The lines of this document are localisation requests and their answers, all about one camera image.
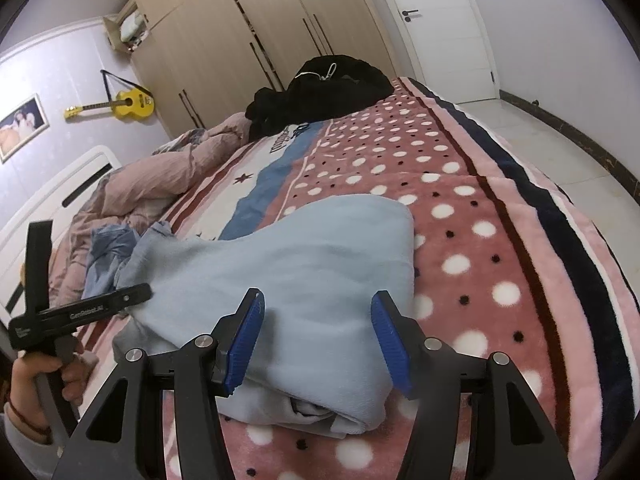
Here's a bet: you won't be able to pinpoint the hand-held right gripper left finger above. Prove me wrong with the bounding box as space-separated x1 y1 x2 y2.
50 287 266 480

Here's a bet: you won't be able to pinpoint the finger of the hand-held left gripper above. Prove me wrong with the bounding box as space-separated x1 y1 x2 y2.
115 282 153 315

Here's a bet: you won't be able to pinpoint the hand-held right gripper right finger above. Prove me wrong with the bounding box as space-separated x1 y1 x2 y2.
371 290 576 480

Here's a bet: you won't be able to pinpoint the light blue pants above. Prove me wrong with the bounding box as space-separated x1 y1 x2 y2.
112 195 416 438

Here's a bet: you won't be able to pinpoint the person's left forearm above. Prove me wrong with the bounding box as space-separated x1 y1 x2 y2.
0 402 68 480

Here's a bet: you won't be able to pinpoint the person's left hand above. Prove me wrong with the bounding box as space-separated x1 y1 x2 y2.
9 342 86 431

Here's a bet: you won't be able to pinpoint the blue cloth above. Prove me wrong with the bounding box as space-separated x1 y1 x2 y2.
82 222 173 301

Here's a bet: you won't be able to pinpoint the pink striped quilt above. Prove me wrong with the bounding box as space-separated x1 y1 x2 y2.
47 110 256 306

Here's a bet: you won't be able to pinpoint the yellow guitar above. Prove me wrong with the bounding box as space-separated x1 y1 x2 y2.
63 90 155 122

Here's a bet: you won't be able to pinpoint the folded bedding in wardrobe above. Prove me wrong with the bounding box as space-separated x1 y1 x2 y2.
119 10 148 51

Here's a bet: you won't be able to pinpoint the black hooded garment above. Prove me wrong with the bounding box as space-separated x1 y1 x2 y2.
245 54 396 138

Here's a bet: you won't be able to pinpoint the wooden wardrobe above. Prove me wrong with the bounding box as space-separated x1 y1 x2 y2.
102 0 416 141

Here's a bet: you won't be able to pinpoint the dark marble baseboard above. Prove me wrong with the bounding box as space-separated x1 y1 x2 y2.
500 87 640 196

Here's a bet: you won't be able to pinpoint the white door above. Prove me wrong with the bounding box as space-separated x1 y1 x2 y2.
362 0 501 106

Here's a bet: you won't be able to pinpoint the red string bracelet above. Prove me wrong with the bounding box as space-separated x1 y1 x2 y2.
6 401 52 433

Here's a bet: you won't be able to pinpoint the framed wall photo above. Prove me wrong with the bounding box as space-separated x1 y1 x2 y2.
0 92 51 165

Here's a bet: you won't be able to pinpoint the black guitar strap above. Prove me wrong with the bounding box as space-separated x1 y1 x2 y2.
100 69 153 101

